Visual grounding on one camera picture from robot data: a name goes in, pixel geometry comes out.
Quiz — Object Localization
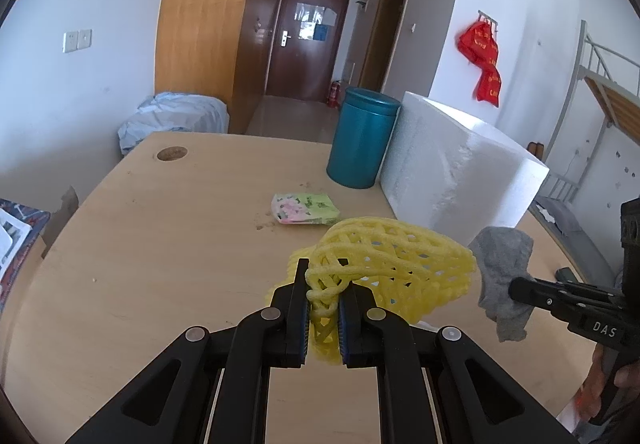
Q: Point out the grey sock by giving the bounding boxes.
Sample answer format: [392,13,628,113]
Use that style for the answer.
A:
[469,227,534,342]

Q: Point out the yellow foam fruit net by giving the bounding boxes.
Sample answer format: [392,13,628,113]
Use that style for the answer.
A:
[286,217,476,364]

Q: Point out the person's right hand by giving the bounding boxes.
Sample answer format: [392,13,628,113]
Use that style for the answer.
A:
[574,344,639,443]

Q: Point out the white styrofoam box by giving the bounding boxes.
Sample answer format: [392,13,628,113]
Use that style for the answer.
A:
[380,92,549,246]

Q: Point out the green floral tissue pack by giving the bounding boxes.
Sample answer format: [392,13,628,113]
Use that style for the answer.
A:
[271,193,340,225]

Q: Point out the teal cylindrical tin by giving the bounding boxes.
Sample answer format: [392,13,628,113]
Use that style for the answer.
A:
[326,87,400,189]

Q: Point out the red hanging bags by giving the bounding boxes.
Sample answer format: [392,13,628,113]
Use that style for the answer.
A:
[456,20,502,108]

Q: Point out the light blue bedding bundle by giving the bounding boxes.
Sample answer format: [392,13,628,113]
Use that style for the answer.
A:
[117,92,230,156]

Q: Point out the red fire extinguisher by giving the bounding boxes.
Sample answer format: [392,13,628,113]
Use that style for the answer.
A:
[326,80,341,108]

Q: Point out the dark brown entrance door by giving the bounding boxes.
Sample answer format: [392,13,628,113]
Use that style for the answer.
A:
[266,0,350,102]

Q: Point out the light wood wardrobe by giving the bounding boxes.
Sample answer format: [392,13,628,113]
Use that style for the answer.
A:
[154,0,294,136]

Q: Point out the metal loft bed frame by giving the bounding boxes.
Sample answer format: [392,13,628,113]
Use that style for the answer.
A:
[537,18,640,245]

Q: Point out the white wall switch plate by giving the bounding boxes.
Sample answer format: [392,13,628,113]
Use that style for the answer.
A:
[62,30,92,53]

